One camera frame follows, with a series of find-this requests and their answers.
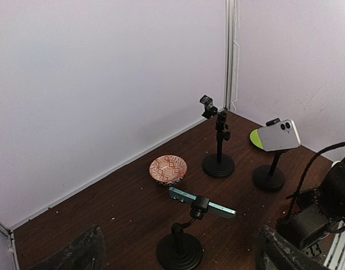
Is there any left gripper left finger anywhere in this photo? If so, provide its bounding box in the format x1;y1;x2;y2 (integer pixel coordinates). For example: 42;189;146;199
31;225;106;269

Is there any right aluminium frame post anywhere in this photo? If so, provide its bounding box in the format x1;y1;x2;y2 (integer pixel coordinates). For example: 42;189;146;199
224;0;240;113

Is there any silver smartphone on right stand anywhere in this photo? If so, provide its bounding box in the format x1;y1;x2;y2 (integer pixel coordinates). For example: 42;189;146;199
257;119;301;152

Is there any teal smartphone on stand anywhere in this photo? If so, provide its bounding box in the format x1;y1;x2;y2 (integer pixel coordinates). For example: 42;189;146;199
168;187;237;220

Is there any red patterned bowl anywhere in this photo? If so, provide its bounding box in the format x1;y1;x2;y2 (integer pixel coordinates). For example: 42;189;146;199
149;155;187;186

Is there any aluminium frame post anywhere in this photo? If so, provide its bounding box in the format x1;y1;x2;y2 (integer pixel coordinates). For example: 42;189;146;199
224;0;240;113
0;221;20;270

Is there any left aluminium frame post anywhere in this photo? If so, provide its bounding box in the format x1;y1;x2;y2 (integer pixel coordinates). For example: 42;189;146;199
0;221;20;270

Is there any black stand with pink phone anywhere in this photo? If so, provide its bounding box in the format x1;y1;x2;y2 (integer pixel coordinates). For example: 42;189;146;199
199;95;235;178

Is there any green plate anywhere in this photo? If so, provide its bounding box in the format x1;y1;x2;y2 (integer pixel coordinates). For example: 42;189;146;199
249;129;264;151

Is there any black stand with teal phone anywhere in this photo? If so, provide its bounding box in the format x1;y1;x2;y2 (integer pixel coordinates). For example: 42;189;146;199
157;196;211;270

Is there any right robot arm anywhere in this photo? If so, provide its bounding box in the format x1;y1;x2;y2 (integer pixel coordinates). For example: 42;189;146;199
276;142;345;250

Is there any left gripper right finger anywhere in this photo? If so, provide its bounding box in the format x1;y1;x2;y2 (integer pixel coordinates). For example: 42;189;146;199
255;225;327;270

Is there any black right gooseneck stand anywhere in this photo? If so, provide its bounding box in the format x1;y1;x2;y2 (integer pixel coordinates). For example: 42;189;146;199
253;118;289;192

